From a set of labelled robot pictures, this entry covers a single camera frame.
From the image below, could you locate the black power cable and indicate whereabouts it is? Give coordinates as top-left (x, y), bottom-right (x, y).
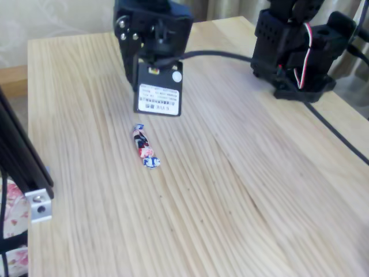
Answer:
top-left (347, 28), bottom-right (369, 66)

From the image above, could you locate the beige curtain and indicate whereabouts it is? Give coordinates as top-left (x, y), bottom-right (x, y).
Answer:
top-left (190, 0), bottom-right (270, 23)

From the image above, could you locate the aluminium extrusion post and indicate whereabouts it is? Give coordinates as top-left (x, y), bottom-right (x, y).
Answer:
top-left (0, 85), bottom-right (55, 200)

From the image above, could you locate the silver angle bracket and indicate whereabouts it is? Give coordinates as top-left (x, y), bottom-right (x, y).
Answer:
top-left (24, 188), bottom-right (53, 224)

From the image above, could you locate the candy blue red white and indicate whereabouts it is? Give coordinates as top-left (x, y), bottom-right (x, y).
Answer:
top-left (132, 123), bottom-right (161, 170)

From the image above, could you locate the floral fabric cushion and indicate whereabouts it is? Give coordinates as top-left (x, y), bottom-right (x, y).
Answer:
top-left (0, 178), bottom-right (29, 277)

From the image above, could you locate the white red servo wire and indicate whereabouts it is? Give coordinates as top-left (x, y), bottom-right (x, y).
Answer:
top-left (293, 22), bottom-right (314, 89)

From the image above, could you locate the wooden skirting board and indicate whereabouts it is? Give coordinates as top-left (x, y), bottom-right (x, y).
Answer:
top-left (0, 65), bottom-right (29, 98)

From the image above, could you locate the black camera cable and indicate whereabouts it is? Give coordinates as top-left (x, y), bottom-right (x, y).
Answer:
top-left (149, 50), bottom-right (369, 167)

